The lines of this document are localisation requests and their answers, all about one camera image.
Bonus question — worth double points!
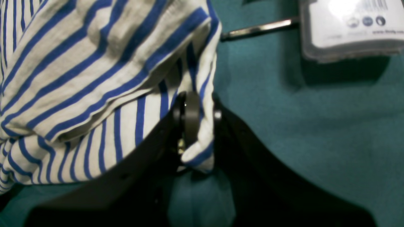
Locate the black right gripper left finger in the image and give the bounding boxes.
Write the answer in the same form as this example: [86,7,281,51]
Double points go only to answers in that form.
[25,91,200,227]

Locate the white plastic screw box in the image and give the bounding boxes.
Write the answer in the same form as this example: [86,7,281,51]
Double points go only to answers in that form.
[298,0,404,63]

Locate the blue white striped T-shirt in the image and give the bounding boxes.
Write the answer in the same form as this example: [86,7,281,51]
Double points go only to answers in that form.
[1,0,221,195]

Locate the blue table cloth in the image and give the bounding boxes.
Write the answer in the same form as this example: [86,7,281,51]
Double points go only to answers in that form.
[1,0,404,227]

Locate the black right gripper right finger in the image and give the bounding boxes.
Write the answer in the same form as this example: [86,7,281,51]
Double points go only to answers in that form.
[213,98,376,227]

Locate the red handled screwdriver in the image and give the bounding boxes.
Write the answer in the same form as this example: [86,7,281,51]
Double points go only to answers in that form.
[220,17,300,42]

